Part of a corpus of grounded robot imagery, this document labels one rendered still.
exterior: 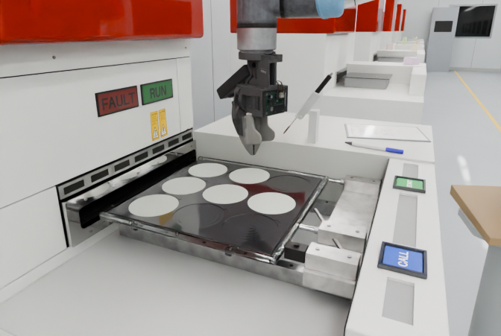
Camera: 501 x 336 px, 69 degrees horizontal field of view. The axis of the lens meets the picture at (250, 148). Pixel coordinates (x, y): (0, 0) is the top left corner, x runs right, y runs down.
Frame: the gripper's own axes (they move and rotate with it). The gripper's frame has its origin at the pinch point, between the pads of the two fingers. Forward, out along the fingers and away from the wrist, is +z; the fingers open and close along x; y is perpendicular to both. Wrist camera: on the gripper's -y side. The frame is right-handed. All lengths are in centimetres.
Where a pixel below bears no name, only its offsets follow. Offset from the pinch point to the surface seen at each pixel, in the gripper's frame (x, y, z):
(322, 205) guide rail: 15.4, 8.1, 16.0
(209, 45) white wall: 185, -276, -5
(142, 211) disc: -22.2, -7.1, 9.8
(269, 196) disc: 1.4, 4.5, 10.1
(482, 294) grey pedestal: 44, 37, 39
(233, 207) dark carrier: -7.7, 3.5, 10.0
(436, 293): -10.8, 43.8, 3.7
